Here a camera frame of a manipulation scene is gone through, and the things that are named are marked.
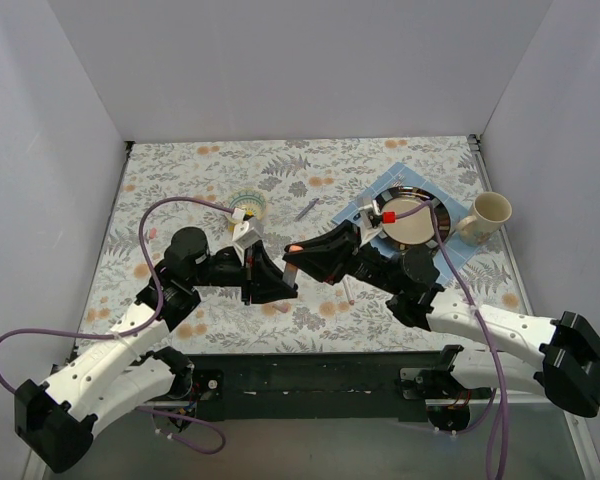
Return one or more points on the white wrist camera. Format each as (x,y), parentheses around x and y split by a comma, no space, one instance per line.
(247,231)
(371,219)

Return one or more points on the purple pen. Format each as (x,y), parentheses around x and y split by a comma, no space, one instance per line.
(306,209)

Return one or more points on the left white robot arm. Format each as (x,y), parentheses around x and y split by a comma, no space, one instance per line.
(60,417)

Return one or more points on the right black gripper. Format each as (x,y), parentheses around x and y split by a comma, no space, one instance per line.
(353,253)

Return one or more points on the pink white pen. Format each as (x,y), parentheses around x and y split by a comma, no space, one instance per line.
(348,292)

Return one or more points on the grey highlighter pen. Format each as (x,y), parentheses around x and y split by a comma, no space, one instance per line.
(290,274)

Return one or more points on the cream ceramic mug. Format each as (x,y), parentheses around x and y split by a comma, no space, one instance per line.
(488,212)

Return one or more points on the dark striped plate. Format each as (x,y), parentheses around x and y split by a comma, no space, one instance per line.
(416,229)

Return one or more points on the purple pen cap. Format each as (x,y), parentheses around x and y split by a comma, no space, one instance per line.
(283,308)

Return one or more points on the floral table mat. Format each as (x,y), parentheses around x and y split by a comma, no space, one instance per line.
(173,185)

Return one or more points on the blue checked cloth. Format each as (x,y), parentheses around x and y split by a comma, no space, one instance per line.
(399,180)

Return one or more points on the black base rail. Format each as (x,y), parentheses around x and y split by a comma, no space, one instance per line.
(386,385)

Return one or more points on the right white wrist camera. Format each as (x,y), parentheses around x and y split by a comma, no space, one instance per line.
(371,219)

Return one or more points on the orange pen cap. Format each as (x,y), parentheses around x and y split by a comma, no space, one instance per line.
(295,248)

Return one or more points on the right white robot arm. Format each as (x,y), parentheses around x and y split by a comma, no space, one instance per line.
(558,358)

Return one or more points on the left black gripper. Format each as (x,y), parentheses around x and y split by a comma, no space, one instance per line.
(248,273)

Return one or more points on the patterned glass bowl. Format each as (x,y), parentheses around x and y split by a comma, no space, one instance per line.
(249,202)

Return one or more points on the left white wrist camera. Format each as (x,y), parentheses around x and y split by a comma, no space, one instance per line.
(247,231)

